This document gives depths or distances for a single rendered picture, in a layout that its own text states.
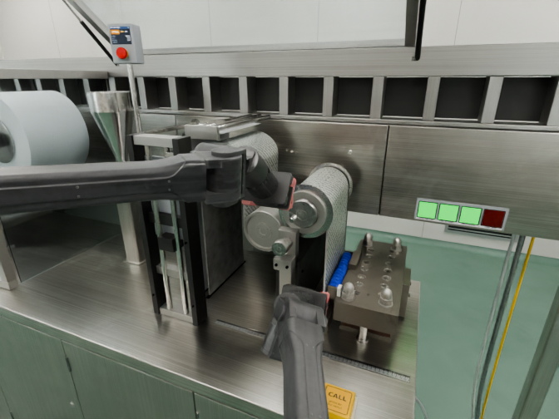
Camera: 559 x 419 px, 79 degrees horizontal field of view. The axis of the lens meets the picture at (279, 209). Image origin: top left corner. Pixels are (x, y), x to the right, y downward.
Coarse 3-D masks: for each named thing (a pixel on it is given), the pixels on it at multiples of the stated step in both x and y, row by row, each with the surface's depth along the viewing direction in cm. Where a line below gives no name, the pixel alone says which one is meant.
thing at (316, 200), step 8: (296, 192) 85; (304, 192) 84; (312, 200) 84; (320, 200) 84; (320, 208) 84; (288, 216) 88; (320, 216) 85; (320, 224) 85; (304, 232) 88; (312, 232) 87
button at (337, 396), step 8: (328, 384) 76; (328, 392) 74; (336, 392) 74; (344, 392) 74; (352, 392) 74; (328, 400) 73; (336, 400) 73; (344, 400) 73; (352, 400) 73; (328, 408) 71; (336, 408) 71; (344, 408) 71; (352, 408) 72; (336, 416) 70; (344, 416) 69
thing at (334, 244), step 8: (344, 208) 104; (344, 216) 106; (336, 224) 96; (344, 224) 109; (328, 232) 87; (336, 232) 97; (344, 232) 111; (328, 240) 88; (336, 240) 99; (328, 248) 90; (336, 248) 101; (328, 256) 91; (336, 256) 103; (328, 264) 93; (336, 264) 105; (328, 272) 94; (328, 280) 96
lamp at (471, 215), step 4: (464, 208) 102; (468, 208) 101; (472, 208) 101; (464, 212) 102; (468, 212) 102; (472, 212) 101; (476, 212) 101; (480, 212) 100; (460, 216) 103; (464, 216) 103; (468, 216) 102; (472, 216) 102; (476, 216) 101; (460, 220) 103; (464, 220) 103; (468, 220) 102; (472, 220) 102; (476, 220) 102
